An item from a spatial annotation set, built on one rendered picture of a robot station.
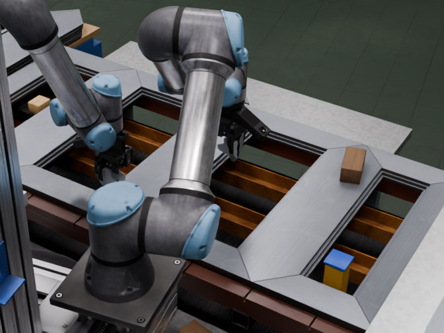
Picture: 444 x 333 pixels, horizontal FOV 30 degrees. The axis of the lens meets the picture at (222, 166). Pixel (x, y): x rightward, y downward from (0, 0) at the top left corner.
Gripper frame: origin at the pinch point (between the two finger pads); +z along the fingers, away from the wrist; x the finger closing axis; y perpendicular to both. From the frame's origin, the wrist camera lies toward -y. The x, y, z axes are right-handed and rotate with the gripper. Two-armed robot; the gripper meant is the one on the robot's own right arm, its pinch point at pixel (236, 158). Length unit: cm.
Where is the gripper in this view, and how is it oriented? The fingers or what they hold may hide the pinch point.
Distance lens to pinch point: 242.5
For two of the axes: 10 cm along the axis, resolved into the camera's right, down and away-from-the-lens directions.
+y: -8.7, -3.1, 3.9
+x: -5.0, 5.0, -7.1
